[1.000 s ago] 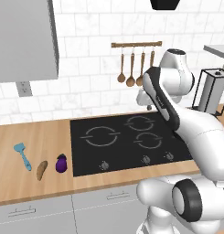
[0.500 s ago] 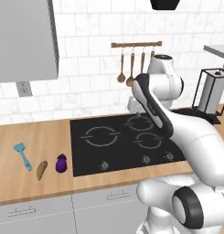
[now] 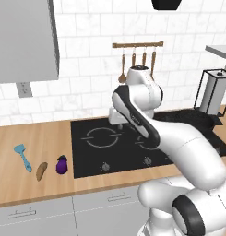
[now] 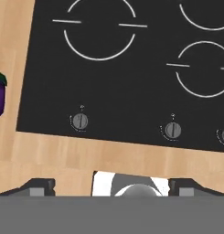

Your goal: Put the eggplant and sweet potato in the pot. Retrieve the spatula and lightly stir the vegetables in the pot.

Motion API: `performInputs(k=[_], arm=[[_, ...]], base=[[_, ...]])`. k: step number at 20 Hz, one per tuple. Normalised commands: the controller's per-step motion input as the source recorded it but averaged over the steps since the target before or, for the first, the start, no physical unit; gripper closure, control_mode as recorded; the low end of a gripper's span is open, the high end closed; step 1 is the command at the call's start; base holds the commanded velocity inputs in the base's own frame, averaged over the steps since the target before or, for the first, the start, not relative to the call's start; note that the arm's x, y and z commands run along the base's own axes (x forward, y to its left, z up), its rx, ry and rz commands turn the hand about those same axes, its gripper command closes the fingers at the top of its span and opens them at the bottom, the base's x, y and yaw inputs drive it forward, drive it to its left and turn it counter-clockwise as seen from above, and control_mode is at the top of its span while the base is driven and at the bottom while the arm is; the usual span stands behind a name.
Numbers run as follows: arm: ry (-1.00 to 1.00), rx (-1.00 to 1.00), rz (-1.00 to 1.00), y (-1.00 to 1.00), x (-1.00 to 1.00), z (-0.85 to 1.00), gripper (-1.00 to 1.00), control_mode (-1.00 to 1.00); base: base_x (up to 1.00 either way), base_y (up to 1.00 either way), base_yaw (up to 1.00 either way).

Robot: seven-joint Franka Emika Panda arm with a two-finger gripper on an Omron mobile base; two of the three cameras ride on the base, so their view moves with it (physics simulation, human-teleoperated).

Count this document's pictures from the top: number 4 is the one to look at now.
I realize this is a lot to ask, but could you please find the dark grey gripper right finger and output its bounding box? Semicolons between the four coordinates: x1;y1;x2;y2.
167;177;224;197

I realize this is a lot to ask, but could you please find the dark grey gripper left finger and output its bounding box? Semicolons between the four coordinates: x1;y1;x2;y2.
0;177;57;197

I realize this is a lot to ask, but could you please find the white and grey round object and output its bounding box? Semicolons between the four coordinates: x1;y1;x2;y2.
91;170;171;197

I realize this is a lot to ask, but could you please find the black hob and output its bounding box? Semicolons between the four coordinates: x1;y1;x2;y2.
16;0;224;153

